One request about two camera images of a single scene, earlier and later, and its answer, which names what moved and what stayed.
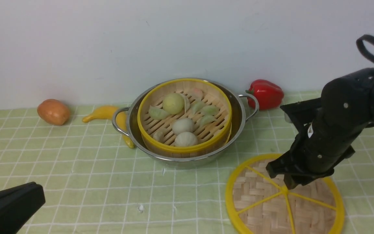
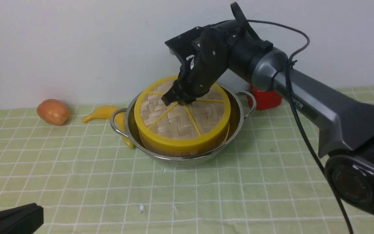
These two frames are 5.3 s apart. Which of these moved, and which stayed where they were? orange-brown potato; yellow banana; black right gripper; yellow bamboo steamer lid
Moved: black right gripper; yellow bamboo steamer lid
Stayed: orange-brown potato; yellow banana
